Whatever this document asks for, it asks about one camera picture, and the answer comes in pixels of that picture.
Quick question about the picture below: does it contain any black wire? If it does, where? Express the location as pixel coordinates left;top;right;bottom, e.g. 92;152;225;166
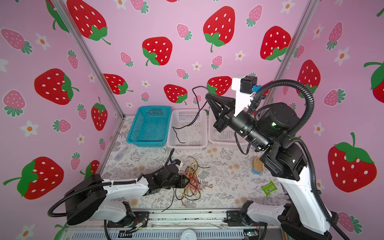
171;85;212;144
160;155;211;213

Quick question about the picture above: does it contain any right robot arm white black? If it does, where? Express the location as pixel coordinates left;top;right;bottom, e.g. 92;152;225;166
206;76;347;240

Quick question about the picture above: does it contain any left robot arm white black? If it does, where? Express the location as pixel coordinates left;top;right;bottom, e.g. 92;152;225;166
48;155;190;228

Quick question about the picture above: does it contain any white basket right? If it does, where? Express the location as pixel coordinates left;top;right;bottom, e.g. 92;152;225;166
208;108;238;148

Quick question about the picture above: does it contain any white basket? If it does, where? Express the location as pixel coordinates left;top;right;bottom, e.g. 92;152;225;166
167;109;208;151
208;108;238;148

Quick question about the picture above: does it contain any white basket middle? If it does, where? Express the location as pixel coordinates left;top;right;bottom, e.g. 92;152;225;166
167;109;208;151

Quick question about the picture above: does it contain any clear plastic bag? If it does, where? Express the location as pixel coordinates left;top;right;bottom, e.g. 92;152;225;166
115;146;131;162

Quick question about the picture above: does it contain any teal plastic basket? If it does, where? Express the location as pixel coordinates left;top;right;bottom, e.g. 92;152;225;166
127;106;172;148

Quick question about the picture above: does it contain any green wipes packet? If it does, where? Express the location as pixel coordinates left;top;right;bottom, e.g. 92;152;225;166
261;181;278;196

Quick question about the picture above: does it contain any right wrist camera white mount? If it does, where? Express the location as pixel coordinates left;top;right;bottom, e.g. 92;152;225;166
231;75;262;117

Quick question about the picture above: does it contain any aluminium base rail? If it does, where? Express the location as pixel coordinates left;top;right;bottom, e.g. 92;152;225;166
59;208;316;240

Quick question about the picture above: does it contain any aluminium corner post right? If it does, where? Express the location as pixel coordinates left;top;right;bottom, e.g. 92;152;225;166
258;0;321;118

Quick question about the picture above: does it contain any aluminium corner post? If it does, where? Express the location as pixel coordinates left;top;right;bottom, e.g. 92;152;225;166
258;0;321;118
52;0;125;119

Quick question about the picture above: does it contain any aluminium corner post left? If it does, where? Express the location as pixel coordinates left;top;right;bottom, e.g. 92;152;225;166
52;0;125;119

